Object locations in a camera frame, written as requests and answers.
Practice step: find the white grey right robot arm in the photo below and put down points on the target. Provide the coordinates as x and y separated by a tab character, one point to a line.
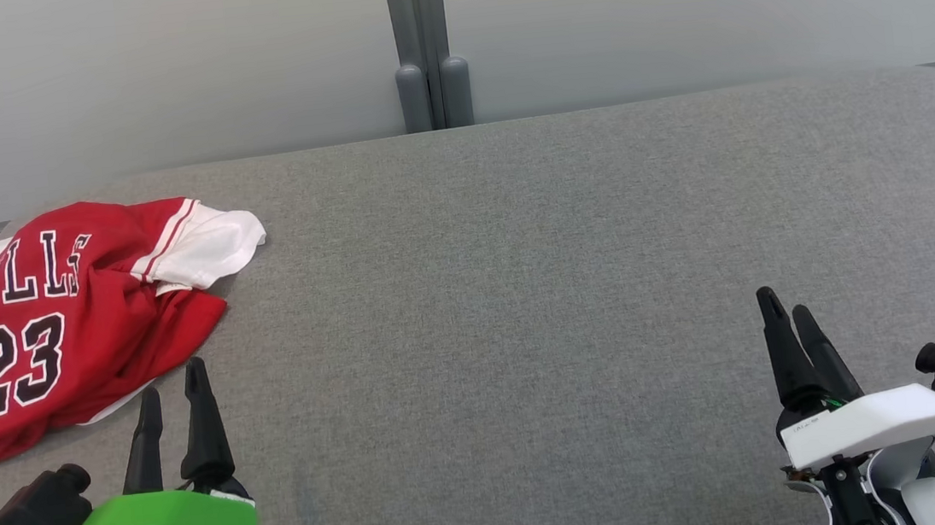
928	501

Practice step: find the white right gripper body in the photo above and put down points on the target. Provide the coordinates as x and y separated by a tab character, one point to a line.
869	421

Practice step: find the grey partition post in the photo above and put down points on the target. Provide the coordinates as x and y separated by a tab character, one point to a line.
429	43

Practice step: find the red Bulls 23 jersey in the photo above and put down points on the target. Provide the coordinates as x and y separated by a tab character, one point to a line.
13	358

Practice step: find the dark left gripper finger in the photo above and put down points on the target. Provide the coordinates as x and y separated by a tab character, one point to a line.
206	442
146	456

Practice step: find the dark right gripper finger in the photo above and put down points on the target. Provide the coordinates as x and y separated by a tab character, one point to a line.
829	365
786	360

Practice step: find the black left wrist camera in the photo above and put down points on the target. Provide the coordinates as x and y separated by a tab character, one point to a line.
41	509

